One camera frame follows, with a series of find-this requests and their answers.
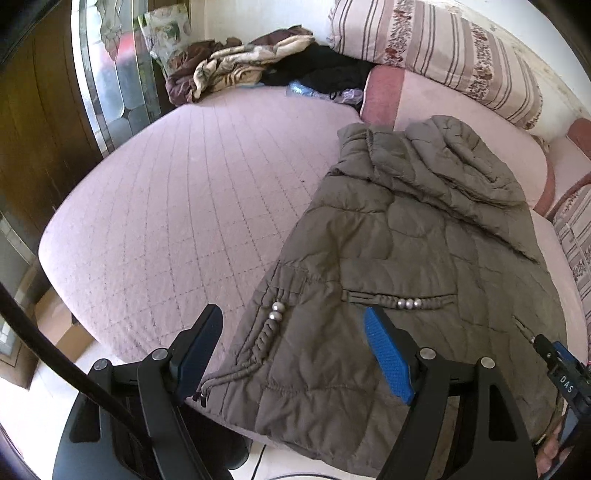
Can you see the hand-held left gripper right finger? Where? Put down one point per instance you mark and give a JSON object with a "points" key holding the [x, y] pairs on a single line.
{"points": [[388, 355]]}

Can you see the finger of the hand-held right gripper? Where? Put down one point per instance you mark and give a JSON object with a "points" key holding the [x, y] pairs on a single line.
{"points": [[551, 350]]}

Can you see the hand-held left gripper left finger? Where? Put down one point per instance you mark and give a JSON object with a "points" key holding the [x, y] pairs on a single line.
{"points": [[198, 355]]}

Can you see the olive quilted hooded jacket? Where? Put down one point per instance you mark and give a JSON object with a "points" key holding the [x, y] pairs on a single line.
{"points": [[406, 258]]}

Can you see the person's right hand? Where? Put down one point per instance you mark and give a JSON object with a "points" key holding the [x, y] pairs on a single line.
{"points": [[551, 450]]}

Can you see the person's dark trouser leg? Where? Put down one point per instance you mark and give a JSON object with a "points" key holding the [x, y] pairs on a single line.
{"points": [[217, 443]]}

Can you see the striped floral side cushion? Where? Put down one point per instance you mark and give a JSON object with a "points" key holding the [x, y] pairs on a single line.
{"points": [[575, 240]]}

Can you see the cardboard box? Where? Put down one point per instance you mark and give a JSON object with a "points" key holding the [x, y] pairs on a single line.
{"points": [[60, 323]]}

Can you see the pink quilted bed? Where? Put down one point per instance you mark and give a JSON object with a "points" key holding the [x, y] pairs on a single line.
{"points": [[175, 212]]}

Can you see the pink bolster pillow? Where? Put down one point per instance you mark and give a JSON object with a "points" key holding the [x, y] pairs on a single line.
{"points": [[581, 138], [415, 99]]}

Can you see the dark wooden cabinet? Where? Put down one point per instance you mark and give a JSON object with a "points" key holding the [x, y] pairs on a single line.
{"points": [[37, 129]]}

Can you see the clear plastic bottle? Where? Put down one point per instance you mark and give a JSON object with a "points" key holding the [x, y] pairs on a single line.
{"points": [[302, 89]]}

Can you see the stained glass panel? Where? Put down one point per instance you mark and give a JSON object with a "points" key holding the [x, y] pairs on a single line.
{"points": [[115, 78]]}

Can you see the brown beige blanket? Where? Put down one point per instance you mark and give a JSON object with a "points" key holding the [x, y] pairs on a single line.
{"points": [[235, 64]]}

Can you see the black cloth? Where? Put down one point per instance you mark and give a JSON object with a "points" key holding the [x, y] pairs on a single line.
{"points": [[323, 69]]}

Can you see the large striped floral cushion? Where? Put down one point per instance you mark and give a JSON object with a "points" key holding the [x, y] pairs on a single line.
{"points": [[438, 50]]}

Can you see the floral printed bag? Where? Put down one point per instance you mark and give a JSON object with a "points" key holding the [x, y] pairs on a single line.
{"points": [[168, 37]]}

